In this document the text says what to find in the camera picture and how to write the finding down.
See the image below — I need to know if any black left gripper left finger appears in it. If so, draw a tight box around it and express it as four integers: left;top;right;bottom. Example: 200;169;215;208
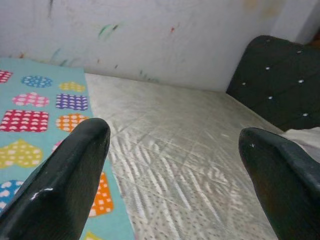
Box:
0;117;111;240

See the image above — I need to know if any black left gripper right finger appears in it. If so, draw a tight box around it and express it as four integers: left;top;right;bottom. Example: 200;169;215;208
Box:
238;127;320;240

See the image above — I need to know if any turquoise blanket with colourful hearts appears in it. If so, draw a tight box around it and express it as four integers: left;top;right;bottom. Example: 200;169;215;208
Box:
0;57;137;240

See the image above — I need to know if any white pillow with tree print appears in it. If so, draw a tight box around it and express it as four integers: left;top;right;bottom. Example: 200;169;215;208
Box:
283;126;320;161

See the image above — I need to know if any dark tufted headboard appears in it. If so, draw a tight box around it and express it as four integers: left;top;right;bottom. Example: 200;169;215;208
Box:
226;34;320;132

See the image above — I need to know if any white quilted mattress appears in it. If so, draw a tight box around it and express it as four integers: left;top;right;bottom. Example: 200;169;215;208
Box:
83;73;320;240

